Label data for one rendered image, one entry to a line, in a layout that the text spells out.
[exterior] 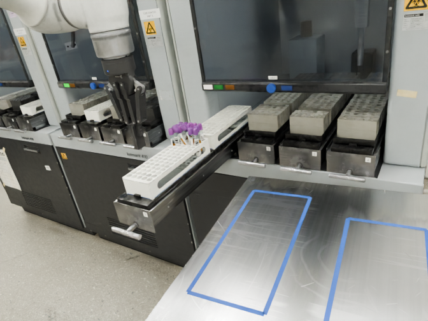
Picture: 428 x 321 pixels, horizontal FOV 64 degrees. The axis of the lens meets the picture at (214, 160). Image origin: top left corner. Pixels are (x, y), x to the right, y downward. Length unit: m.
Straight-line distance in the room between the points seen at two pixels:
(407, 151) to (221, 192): 0.65
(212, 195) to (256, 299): 0.82
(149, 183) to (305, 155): 0.50
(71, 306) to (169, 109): 1.10
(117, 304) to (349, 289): 1.39
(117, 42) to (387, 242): 0.69
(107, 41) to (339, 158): 0.71
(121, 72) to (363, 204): 0.62
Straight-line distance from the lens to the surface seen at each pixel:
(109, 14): 0.82
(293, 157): 1.13
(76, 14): 0.86
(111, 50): 0.83
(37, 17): 0.90
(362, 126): 1.11
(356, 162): 1.08
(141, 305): 1.81
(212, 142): 1.13
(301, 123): 1.16
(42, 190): 2.41
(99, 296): 1.94
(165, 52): 1.36
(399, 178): 1.10
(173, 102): 1.41
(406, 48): 1.05
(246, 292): 0.62
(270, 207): 0.81
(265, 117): 1.19
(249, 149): 1.18
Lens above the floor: 1.28
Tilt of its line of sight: 26 degrees down
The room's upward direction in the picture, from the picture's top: 9 degrees counter-clockwise
